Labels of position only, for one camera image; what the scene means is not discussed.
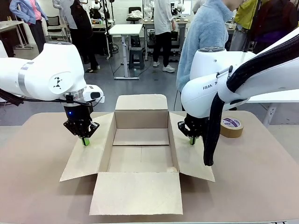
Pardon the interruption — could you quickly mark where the white standing desk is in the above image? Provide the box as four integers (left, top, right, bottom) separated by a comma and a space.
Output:
108, 23, 143, 80

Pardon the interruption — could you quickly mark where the person in black apron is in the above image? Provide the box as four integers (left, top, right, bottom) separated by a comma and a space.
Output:
69, 0, 101, 73

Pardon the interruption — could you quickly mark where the person in dark jacket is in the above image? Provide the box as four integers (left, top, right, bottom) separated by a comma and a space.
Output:
251, 0, 299, 55

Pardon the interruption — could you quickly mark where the grey side table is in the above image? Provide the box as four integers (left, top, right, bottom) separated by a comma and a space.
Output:
0, 20, 35, 49

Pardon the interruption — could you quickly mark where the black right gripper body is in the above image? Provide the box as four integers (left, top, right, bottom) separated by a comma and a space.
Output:
184, 113, 210, 139

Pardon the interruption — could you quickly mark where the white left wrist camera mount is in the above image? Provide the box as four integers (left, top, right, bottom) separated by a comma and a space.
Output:
91, 96, 106, 105

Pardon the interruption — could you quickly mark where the brown cardboard box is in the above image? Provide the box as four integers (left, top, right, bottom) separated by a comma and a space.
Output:
59, 94, 216, 216

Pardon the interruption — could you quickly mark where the large white table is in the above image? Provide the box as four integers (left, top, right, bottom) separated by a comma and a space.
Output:
230, 50, 299, 128

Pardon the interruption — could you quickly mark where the person in white shirt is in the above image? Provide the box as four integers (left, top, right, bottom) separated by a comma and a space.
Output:
52, 0, 76, 30

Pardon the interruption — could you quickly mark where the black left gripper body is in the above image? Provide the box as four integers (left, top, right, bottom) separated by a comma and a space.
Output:
64, 94, 93, 133

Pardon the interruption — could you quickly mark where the black plastic stool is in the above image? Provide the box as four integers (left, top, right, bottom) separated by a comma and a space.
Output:
128, 47, 145, 70

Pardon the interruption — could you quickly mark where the person in blue fleece jacket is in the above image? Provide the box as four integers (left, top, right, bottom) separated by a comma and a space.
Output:
176, 0, 235, 112

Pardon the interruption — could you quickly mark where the person in white jacket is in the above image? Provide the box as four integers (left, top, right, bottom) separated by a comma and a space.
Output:
152, 0, 177, 73

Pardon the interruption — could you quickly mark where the black braided cable sleeve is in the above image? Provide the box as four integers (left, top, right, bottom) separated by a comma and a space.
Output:
0, 88, 68, 107
202, 35, 299, 167

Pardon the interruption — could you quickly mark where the brown packing tape roll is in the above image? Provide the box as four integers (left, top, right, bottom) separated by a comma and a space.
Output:
220, 116, 245, 139

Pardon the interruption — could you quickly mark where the person in yellow jacket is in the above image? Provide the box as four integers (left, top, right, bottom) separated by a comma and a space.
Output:
233, 0, 260, 51

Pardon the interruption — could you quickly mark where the black tripod pole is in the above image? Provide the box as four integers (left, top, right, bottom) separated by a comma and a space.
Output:
103, 0, 114, 60

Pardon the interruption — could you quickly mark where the black stand pole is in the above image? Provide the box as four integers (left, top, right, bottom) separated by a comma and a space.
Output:
242, 22, 257, 52

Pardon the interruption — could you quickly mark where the black office chair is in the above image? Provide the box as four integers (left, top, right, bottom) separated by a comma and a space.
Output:
127, 6, 143, 24

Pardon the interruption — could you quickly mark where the black mesh chair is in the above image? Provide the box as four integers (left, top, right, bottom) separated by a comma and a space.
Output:
46, 15, 67, 42

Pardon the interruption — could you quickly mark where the person in blue shirt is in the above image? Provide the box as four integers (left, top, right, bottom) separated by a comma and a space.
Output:
9, 0, 49, 55

